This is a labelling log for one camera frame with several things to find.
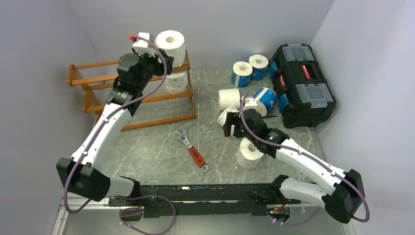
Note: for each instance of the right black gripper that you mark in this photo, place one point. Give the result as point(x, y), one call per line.
point(232, 119)

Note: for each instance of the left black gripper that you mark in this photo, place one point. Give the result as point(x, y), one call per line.
point(159, 66)

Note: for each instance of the plain white paper roll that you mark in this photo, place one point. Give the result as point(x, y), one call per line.
point(173, 43)

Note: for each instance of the dotted white roll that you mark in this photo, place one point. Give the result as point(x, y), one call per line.
point(247, 155)
point(176, 83)
point(222, 118)

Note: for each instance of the dotted white roll front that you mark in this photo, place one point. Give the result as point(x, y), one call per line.
point(247, 155)

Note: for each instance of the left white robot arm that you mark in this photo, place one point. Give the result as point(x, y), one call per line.
point(80, 174)

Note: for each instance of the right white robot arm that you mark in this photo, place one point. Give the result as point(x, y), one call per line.
point(339, 192)

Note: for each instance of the orange wooden shelf rack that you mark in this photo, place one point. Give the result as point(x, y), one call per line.
point(96, 81)

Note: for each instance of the dotted white roll lying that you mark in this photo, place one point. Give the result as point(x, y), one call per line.
point(222, 118)

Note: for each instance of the plain white roll lying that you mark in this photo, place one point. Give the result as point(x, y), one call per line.
point(228, 98)

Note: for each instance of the blue wrapped roll lying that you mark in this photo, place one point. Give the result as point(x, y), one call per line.
point(265, 99)

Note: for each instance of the blue wrapped roll back left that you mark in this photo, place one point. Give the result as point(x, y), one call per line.
point(241, 74)

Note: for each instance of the blue wrapped roll back right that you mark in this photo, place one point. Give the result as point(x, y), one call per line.
point(259, 64)

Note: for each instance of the black plastic toolbox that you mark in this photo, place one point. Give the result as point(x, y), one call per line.
point(304, 98)

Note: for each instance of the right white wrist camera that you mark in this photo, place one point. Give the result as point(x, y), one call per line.
point(249, 103)

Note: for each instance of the red handled adjustable wrench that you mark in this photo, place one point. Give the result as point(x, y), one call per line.
point(183, 137)

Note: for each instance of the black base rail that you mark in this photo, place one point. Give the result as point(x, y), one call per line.
point(219, 199)

